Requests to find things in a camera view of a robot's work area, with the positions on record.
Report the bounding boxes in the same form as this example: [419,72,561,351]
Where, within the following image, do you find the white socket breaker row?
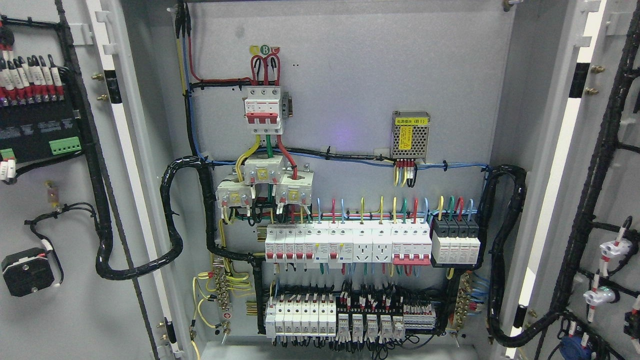
[264,220,432,269]

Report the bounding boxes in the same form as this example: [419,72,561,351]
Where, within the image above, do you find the white current transformers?
[215,154,314,210]

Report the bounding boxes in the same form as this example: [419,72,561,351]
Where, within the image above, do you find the black relay terminal row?
[263,283,440,352]

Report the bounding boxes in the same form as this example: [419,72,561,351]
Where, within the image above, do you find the grey cabinet door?
[1,0,173,360]
[526,0,639,360]

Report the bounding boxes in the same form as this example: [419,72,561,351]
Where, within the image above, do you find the black right cable conduit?
[481,165,529,348]

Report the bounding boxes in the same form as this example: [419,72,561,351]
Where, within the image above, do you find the black cable conduit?
[95,156,266,335]
[481,165,529,348]

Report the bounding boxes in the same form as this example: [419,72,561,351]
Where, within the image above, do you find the black digital power meter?
[0,96,82,164]

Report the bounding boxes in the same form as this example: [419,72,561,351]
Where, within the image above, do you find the metal mesh power supply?
[390,111,431,160]

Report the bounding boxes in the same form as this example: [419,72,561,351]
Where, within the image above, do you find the red three pole main breaker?
[244,86,283,136]

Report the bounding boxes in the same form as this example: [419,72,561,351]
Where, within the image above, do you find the black white surge protector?
[431,216,481,268]

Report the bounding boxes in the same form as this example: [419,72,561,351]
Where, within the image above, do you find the black left cable conduit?
[95,156,266,335]

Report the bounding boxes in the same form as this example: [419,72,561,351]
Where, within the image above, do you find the grey electrical cabinet body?
[120,0,579,360]

